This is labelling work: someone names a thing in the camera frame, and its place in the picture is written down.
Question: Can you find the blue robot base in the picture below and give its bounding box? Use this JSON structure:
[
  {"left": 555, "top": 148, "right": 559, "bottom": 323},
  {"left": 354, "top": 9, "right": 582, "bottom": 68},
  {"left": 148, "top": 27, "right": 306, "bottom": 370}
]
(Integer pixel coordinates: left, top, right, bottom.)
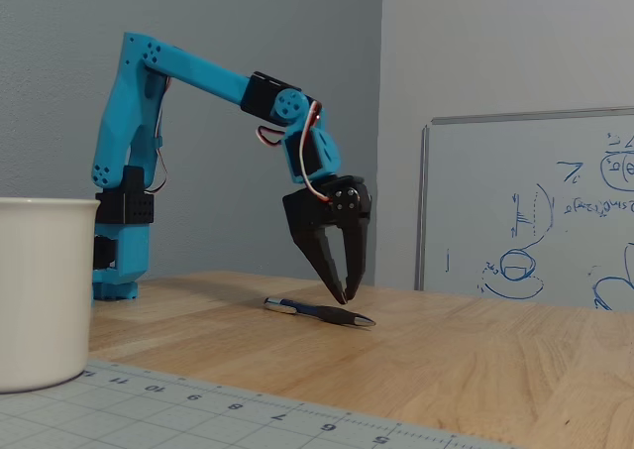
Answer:
[{"left": 90, "top": 220, "right": 152, "bottom": 302}]

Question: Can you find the blue black ballpoint pen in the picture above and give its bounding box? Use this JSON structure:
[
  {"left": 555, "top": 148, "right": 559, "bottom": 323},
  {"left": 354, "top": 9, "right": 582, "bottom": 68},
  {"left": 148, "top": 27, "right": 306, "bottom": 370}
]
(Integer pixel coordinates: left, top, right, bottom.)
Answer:
[{"left": 263, "top": 295, "right": 377, "bottom": 328}]

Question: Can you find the grey cutting mat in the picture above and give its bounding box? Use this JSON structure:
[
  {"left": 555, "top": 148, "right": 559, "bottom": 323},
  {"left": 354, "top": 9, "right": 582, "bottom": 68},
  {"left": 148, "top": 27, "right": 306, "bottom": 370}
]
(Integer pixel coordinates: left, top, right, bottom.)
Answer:
[{"left": 0, "top": 359, "right": 522, "bottom": 449}]

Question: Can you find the white ceramic mug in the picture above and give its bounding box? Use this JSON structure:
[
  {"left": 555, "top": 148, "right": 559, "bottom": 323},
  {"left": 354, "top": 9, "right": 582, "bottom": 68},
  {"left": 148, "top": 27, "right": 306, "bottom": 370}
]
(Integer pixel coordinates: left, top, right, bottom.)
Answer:
[{"left": 0, "top": 196, "right": 103, "bottom": 395}]

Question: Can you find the white red black wrist cable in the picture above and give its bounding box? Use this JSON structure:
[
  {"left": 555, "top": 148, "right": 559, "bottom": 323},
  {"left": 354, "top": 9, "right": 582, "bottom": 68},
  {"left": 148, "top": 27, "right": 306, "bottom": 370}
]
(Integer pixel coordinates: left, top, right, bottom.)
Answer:
[{"left": 256, "top": 100, "right": 332, "bottom": 206}]

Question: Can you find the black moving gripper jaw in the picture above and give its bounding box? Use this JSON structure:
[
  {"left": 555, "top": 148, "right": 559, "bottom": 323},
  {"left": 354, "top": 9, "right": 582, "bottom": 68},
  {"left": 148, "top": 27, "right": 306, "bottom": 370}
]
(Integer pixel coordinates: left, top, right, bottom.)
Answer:
[{"left": 331, "top": 179, "right": 373, "bottom": 300}]

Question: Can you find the white red black shoulder cable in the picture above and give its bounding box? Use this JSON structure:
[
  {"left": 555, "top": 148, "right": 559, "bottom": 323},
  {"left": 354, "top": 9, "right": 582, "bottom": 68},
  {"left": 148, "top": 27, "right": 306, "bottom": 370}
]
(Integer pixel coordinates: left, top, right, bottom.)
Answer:
[{"left": 145, "top": 73, "right": 170, "bottom": 196}]

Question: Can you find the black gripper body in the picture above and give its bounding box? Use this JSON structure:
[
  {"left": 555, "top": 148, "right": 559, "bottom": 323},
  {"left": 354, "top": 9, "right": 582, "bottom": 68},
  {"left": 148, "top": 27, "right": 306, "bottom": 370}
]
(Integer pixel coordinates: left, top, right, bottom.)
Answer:
[{"left": 282, "top": 173, "right": 369, "bottom": 236}]

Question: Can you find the whiteboard with blue drawings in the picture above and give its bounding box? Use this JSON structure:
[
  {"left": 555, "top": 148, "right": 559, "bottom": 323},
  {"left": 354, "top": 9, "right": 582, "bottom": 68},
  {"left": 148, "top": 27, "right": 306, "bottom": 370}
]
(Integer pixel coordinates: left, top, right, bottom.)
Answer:
[{"left": 414, "top": 105, "right": 634, "bottom": 313}]

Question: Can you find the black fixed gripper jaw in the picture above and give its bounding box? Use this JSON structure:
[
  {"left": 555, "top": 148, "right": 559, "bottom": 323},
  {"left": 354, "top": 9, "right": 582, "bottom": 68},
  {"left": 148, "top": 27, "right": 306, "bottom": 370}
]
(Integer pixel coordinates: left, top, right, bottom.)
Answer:
[{"left": 288, "top": 223, "right": 349, "bottom": 306}]

